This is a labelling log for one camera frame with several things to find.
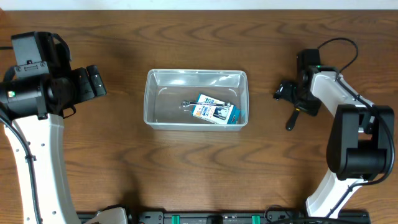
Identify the black yellow screwdriver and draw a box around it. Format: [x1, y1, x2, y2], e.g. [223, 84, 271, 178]
[285, 108, 300, 131]

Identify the blue white cardboard box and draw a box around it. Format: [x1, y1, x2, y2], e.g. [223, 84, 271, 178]
[192, 104, 241, 124]

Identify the clear plastic container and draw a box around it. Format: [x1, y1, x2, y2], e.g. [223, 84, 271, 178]
[144, 69, 249, 131]

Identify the silver double-ended wrench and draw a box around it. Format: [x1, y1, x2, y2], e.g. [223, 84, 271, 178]
[181, 101, 231, 108]

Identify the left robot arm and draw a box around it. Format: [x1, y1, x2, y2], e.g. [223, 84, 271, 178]
[1, 32, 131, 224]

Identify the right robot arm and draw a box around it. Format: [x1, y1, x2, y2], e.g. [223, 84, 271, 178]
[274, 49, 395, 219]

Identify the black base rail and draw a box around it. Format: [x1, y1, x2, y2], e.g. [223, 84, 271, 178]
[77, 210, 371, 224]

